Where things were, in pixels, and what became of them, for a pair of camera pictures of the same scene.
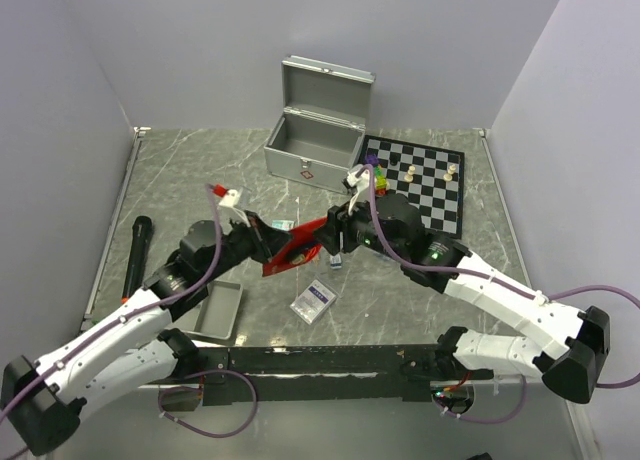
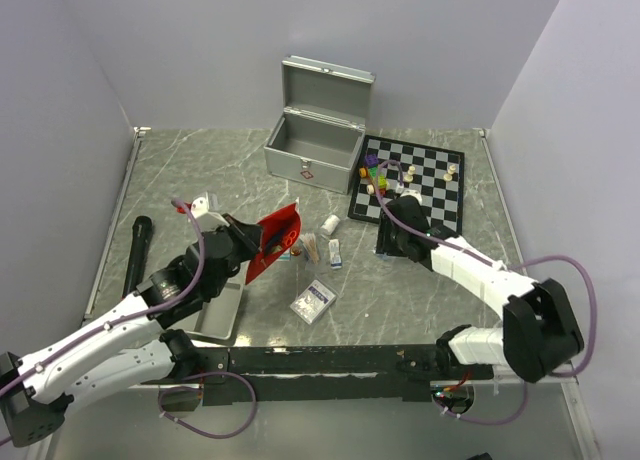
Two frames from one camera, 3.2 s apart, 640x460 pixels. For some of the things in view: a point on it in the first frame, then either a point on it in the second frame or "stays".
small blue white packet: (336, 261) stays
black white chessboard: (431, 177) stays
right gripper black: (338, 221) → (383, 242)
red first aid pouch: (298, 248) → (279, 232)
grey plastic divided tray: (217, 316) stays
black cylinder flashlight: (142, 229) stays
